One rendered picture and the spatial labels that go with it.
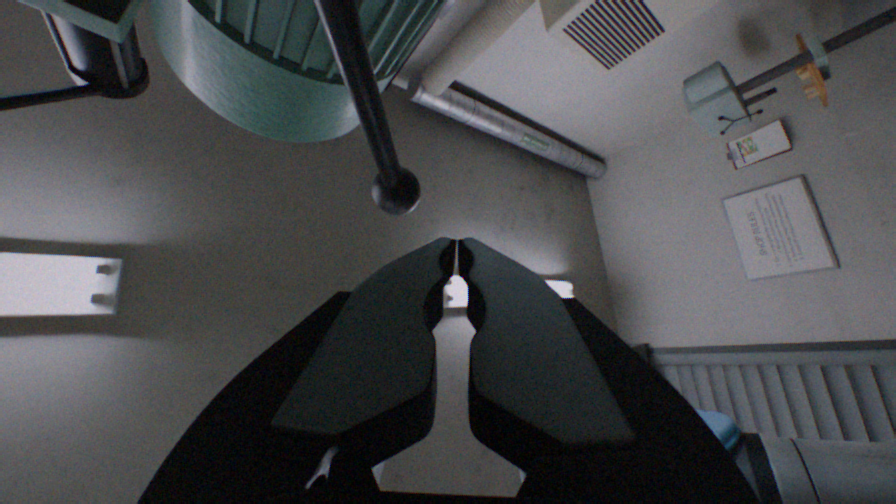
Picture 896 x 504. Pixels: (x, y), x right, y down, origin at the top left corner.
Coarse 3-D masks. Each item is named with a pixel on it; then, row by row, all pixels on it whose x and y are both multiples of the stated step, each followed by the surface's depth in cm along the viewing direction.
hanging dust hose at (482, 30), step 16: (496, 0) 142; (512, 0) 137; (528, 0) 136; (480, 16) 149; (496, 16) 145; (512, 16) 144; (464, 32) 157; (480, 32) 153; (496, 32) 152; (448, 48) 167; (464, 48) 161; (480, 48) 159; (432, 64) 178; (448, 64) 170; (464, 64) 170; (432, 80) 180; (448, 80) 180
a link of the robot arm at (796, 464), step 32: (704, 416) 32; (736, 448) 28; (768, 448) 27; (800, 448) 26; (832, 448) 25; (864, 448) 24; (768, 480) 25; (800, 480) 24; (832, 480) 23; (864, 480) 22
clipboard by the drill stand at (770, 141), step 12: (756, 132) 222; (768, 132) 216; (780, 132) 210; (732, 144) 234; (744, 144) 228; (756, 144) 222; (768, 144) 216; (780, 144) 210; (732, 156) 233; (744, 156) 228; (756, 156) 222; (768, 156) 217
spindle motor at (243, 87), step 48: (192, 0) 17; (240, 0) 16; (288, 0) 16; (384, 0) 17; (432, 0) 19; (192, 48) 20; (240, 48) 18; (288, 48) 19; (384, 48) 21; (240, 96) 22; (288, 96) 22; (336, 96) 23
